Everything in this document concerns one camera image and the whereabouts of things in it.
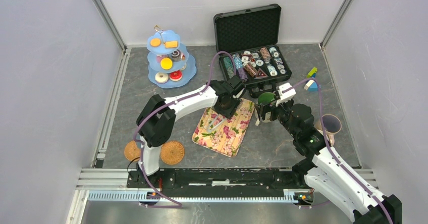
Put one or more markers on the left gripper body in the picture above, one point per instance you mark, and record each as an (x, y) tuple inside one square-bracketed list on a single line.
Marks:
[(229, 109)]

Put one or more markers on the red glazed donut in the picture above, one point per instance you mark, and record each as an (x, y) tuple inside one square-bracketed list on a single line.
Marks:
[(176, 75)]

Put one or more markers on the white glazed donut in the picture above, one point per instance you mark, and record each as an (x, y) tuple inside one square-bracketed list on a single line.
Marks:
[(161, 78)]

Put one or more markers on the round orange biscuit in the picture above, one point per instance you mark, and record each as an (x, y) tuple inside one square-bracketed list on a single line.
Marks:
[(155, 42)]

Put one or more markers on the pink cupcake with topping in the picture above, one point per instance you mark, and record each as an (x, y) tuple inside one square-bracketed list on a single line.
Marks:
[(159, 58)]

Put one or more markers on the colourful toy block stack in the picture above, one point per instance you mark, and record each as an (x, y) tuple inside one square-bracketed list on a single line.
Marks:
[(311, 85)]

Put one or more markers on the square yellow biscuit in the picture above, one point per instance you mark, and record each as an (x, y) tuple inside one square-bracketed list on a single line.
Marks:
[(171, 44)]

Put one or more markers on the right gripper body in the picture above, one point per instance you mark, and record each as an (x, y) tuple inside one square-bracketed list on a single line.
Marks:
[(276, 107)]

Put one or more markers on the black poker chip case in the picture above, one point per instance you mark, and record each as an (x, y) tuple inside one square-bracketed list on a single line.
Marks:
[(252, 35)]

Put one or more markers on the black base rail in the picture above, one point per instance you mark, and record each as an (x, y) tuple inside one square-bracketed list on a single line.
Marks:
[(170, 178)]

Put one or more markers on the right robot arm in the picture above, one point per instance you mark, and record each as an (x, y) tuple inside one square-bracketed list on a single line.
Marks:
[(322, 168)]

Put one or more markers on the woven rattan coaster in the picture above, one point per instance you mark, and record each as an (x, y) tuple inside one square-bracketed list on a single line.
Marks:
[(172, 152)]

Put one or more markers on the beige mug purple inside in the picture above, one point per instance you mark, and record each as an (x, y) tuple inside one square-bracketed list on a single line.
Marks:
[(332, 126)]

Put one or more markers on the floral rectangular tray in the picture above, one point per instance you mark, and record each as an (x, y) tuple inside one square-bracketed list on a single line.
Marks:
[(228, 138)]

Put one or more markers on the chocolate swirl cake roll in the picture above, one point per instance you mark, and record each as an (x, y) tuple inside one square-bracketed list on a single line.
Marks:
[(177, 56)]

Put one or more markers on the silver serving tongs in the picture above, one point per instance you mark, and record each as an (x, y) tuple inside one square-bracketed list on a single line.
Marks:
[(215, 123)]

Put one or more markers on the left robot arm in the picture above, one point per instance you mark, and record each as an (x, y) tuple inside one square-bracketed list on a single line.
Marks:
[(156, 121)]

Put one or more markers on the green-inside floral mug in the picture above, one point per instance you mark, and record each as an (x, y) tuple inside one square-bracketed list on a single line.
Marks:
[(264, 107)]

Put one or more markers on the blue three-tier cake stand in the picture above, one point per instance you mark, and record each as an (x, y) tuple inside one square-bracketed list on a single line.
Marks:
[(187, 66)]

